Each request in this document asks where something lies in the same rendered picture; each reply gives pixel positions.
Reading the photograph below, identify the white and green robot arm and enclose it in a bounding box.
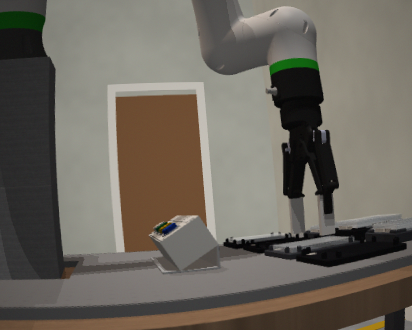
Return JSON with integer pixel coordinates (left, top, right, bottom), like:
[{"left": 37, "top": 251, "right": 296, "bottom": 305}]
[{"left": 0, "top": 0, "right": 324, "bottom": 109}]

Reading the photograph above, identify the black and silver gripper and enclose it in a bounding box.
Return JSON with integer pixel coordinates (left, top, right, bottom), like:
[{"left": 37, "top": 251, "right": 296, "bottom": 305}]
[{"left": 280, "top": 102, "right": 339, "bottom": 236}]

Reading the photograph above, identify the grey control panel with coloured keys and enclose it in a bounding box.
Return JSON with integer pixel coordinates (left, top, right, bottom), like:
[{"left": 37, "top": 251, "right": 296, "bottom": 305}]
[{"left": 149, "top": 215, "right": 221, "bottom": 274}]

